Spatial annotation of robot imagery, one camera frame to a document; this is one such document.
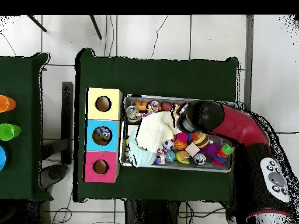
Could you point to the cream waffle cloth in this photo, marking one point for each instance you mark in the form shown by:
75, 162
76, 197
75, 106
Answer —
154, 130

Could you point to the mint green waffle cloth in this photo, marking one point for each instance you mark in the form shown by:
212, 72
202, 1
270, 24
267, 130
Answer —
142, 158

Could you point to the crushed clear plastic bottle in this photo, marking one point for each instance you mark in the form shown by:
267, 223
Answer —
102, 133

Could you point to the blue plastic cup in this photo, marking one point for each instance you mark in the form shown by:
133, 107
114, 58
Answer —
2, 158

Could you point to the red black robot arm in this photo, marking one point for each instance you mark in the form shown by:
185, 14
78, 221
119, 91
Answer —
240, 126

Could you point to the shallow silver mesh bin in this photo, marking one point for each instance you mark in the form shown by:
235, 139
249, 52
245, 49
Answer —
130, 99

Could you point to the wooden box with three holes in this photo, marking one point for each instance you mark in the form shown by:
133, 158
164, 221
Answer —
114, 144

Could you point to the crushed metal can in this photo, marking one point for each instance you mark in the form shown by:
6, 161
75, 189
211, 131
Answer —
132, 112

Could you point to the brown toy football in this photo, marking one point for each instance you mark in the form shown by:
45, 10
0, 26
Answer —
167, 106

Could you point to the orange toy basketball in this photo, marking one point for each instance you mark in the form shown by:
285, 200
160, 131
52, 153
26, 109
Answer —
180, 144

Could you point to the dark green table cloth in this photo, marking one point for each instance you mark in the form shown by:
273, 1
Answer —
151, 77
23, 163

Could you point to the plain wooden cube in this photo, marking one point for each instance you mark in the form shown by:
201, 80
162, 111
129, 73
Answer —
192, 149

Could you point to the tan brown toy burger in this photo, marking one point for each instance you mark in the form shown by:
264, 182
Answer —
201, 140

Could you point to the purple spiky ball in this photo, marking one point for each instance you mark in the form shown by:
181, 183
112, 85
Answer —
210, 150

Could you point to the grey round stand foot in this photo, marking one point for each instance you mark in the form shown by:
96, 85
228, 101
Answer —
55, 173

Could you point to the black tripod leg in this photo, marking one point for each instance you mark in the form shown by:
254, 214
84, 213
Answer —
96, 28
37, 23

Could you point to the green plastic cup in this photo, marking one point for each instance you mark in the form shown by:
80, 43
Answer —
9, 131

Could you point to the orange plastic cup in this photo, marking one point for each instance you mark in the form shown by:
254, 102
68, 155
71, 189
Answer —
7, 103

